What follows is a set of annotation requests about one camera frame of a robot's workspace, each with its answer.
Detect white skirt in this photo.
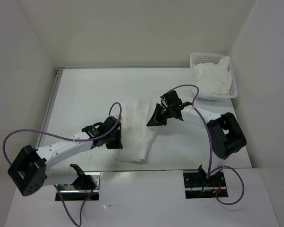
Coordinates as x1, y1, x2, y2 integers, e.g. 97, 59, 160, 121
115, 99, 158, 164

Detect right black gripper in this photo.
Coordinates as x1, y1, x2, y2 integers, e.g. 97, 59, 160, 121
147, 103, 173, 126

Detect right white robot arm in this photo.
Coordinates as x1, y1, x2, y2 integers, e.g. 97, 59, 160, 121
147, 90, 247, 186

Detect white skirts in basket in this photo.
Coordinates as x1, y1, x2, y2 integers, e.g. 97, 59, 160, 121
193, 56, 232, 95

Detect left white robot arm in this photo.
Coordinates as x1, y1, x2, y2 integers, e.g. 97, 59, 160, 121
8, 116, 123, 196

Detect white plastic basket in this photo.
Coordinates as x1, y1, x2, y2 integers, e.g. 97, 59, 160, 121
190, 53, 238, 101

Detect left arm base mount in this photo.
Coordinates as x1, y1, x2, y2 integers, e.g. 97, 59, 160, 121
57, 172, 101, 201

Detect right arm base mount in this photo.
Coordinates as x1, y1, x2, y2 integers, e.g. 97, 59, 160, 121
183, 170, 228, 199

